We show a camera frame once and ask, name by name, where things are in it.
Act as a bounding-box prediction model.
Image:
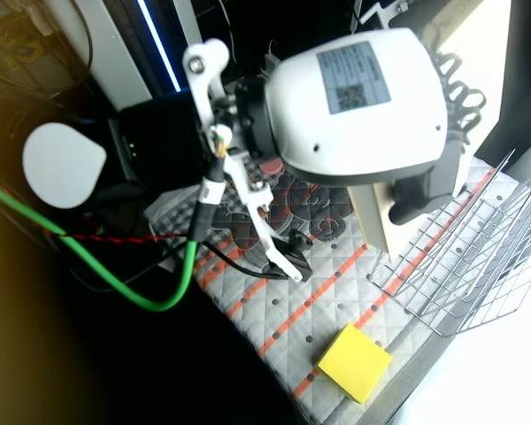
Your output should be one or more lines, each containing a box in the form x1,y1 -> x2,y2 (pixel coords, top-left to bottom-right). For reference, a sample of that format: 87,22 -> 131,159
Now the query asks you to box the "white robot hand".
265,27 -> 488,225

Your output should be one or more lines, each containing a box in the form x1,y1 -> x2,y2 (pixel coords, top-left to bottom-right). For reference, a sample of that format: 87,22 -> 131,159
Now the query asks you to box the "beige book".
348,0 -> 513,267

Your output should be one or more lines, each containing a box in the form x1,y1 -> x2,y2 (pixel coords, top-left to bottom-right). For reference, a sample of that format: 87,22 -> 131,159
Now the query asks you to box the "pink round disc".
259,158 -> 285,177

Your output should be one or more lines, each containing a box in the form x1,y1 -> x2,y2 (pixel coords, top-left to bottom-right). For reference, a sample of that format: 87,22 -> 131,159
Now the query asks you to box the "grey quilt with print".
144,145 -> 531,425

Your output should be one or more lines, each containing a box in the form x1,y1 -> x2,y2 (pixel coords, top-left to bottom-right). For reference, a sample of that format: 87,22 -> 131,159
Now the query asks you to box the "yellow sponge block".
317,323 -> 393,405

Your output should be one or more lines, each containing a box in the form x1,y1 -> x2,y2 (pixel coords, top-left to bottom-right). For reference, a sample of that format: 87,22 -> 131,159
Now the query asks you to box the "thin white cable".
215,0 -> 236,63

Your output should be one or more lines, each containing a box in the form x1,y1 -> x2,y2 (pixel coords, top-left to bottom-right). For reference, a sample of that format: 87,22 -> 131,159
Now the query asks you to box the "wire dish rack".
366,148 -> 531,338

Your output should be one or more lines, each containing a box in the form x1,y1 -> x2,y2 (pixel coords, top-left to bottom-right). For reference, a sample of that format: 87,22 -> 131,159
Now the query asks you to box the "white post with blue light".
43,0 -> 201,112

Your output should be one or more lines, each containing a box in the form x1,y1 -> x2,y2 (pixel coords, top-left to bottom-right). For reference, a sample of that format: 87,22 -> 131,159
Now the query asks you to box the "red and black twisted wire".
33,220 -> 191,245

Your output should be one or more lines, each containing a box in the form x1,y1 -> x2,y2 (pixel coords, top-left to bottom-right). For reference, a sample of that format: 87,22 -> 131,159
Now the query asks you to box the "black cable loop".
0,0 -> 94,94

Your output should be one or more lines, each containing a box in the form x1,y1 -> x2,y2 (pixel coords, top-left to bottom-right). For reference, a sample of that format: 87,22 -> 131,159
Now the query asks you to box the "green cable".
0,180 -> 200,313

